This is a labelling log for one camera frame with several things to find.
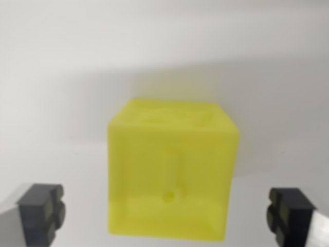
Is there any black silver gripper right finger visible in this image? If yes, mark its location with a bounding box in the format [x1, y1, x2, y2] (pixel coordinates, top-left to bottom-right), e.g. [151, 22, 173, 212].
[266, 187, 329, 247]

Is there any black silver gripper left finger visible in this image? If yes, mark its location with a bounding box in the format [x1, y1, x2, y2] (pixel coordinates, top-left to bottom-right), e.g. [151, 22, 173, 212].
[0, 183, 67, 247]

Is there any yellow plastic cube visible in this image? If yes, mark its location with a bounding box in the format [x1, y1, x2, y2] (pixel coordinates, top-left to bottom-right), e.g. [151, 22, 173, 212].
[106, 98, 240, 243]

